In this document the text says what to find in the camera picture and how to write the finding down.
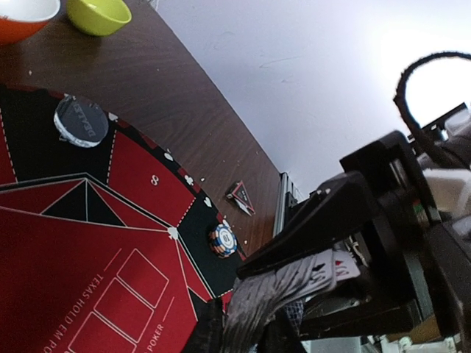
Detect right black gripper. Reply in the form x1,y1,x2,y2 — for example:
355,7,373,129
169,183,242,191
237,132,470,342

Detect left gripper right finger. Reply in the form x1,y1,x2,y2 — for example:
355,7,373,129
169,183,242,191
257,309,305,353

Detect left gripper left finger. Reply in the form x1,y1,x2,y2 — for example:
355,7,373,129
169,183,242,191
183,299,227,353

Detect grey card deck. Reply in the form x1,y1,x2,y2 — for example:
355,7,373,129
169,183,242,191
221,249,361,352

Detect stack of poker chips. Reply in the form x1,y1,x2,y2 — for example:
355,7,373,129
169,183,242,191
208,224,238,258

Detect clear dealer button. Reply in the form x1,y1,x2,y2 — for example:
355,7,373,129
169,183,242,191
53,95,109,149

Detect black red triangular marker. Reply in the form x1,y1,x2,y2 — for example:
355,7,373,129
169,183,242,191
226,180,255,216

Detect round red black poker mat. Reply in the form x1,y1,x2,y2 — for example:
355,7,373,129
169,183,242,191
1,86,244,352

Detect lime green bowl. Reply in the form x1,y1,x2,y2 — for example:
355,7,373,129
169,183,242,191
65,0,132,37

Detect white orange bowl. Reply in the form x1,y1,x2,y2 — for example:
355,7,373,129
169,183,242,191
1,0,60,45

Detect right aluminium frame post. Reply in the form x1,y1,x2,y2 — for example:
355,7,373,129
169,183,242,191
273,172,303,237

